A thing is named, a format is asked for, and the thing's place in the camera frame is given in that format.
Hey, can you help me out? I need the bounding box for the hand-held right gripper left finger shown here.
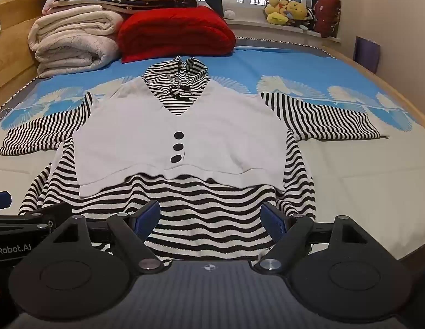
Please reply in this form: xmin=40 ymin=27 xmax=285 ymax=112
xmin=53 ymin=200 xmax=172 ymax=275

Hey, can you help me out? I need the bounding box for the red folded blanket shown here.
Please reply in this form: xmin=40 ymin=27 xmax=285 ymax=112
xmin=117 ymin=6 xmax=236 ymax=64

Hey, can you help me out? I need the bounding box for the striped top with white vest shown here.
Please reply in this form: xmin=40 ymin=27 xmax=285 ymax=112
xmin=0 ymin=56 xmax=391 ymax=271

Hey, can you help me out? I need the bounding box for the dark patterned folded blanket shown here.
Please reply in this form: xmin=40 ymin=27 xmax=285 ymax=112
xmin=51 ymin=0 xmax=199 ymax=16

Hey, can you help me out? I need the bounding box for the white plush toy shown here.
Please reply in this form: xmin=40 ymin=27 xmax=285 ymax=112
xmin=221 ymin=0 xmax=238 ymax=20

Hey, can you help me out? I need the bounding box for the wooden bed frame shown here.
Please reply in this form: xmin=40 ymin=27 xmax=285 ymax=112
xmin=0 ymin=0 xmax=425 ymax=271

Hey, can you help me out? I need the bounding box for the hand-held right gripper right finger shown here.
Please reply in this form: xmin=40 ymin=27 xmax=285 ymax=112
xmin=256 ymin=203 xmax=372 ymax=275

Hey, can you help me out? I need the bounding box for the blue and white bed sheet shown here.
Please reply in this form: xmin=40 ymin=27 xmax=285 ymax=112
xmin=0 ymin=38 xmax=425 ymax=263

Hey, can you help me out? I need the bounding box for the purple box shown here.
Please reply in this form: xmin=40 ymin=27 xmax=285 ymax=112
xmin=353 ymin=36 xmax=382 ymax=72

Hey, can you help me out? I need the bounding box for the black striped plush toy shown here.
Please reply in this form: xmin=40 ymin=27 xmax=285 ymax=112
xmin=301 ymin=7 xmax=318 ymax=31

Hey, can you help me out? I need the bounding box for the cream folded blanket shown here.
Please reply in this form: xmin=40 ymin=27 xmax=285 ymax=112
xmin=28 ymin=7 xmax=124 ymax=79

